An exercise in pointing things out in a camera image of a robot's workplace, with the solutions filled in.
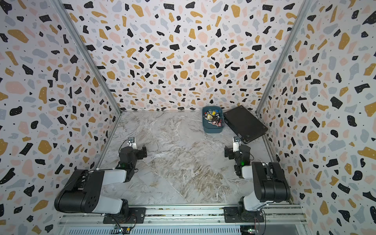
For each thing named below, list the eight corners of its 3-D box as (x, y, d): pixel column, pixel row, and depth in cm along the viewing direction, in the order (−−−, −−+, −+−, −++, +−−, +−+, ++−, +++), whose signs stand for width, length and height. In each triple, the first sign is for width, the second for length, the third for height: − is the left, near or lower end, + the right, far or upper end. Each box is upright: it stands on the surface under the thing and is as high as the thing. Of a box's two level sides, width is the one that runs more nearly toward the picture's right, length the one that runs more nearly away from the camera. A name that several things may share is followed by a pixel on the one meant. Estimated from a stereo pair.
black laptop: (244, 145, 104) (247, 140, 99) (220, 118, 120) (221, 113, 116) (266, 132, 111) (268, 128, 107) (239, 109, 128) (241, 104, 123)
